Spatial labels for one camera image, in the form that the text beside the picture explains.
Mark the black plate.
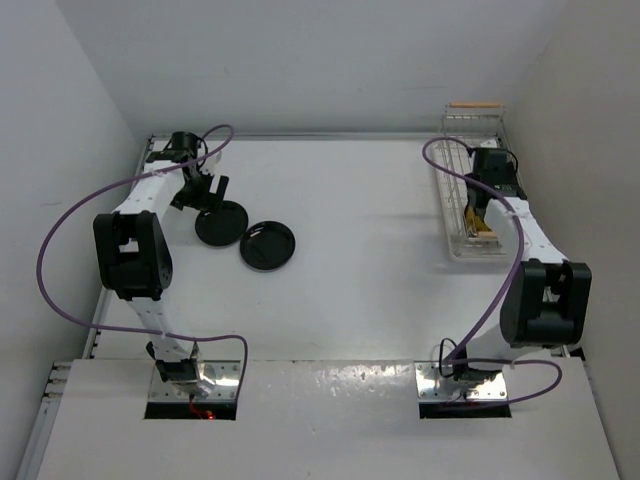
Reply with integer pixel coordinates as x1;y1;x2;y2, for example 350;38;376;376
195;200;249;248
240;220;296;272

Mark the yellow patterned plate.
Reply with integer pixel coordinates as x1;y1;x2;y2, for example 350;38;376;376
464;204;491;237

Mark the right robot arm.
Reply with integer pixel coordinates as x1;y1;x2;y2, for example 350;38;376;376
448;147;592;382

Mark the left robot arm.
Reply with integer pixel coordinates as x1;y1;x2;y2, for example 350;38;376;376
93;132;228;398

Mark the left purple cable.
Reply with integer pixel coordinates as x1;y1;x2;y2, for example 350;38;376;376
35;123;250;401

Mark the white wire dish rack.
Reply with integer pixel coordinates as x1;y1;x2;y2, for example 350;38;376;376
427;102;514;262

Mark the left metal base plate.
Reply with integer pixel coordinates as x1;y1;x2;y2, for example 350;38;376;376
148;360;242;403

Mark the metal base plate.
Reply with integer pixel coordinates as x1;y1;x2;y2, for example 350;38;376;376
414;361;508;404
148;360;242;403

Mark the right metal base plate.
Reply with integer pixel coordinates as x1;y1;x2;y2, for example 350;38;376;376
414;361;508;404

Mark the aluminium table frame rail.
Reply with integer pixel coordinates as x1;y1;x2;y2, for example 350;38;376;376
19;132;571;480

